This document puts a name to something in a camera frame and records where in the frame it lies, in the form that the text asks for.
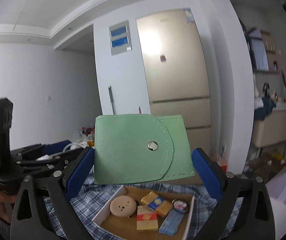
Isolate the green leather pouch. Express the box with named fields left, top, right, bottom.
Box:
left=94, top=114, right=195, bottom=185

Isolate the red floor clutter pile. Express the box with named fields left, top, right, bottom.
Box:
left=79, top=127, right=95, bottom=147

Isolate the red and gold cigarette pack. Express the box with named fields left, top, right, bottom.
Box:
left=136, top=205, right=159, bottom=231

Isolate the cardboard tray box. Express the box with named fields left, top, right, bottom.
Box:
left=92, top=186, right=195, bottom=239

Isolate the dark blue clothes pile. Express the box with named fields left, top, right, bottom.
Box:
left=253, top=97, right=276, bottom=121

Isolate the beige bathroom vanity cabinet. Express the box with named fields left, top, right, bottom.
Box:
left=251, top=106, right=286, bottom=148

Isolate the grey mop handle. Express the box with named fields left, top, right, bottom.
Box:
left=108, top=86, right=116, bottom=115

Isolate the gold three-door refrigerator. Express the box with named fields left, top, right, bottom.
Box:
left=136, top=9, right=211, bottom=151

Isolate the person's hand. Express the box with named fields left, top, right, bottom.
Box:
left=0, top=191, right=16, bottom=223

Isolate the grey wall electrical panel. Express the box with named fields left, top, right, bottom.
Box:
left=109, top=21, right=132, bottom=56

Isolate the blue plaid cloth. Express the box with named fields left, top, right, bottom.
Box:
left=43, top=169, right=241, bottom=240

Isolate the wall mirror cabinet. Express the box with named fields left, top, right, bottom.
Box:
left=248, top=28, right=269, bottom=72

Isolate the light blue tissue pack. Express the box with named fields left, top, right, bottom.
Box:
left=158, top=209, right=185, bottom=236

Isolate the brown bathroom mat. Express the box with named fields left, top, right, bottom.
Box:
left=243, top=151, right=286, bottom=182

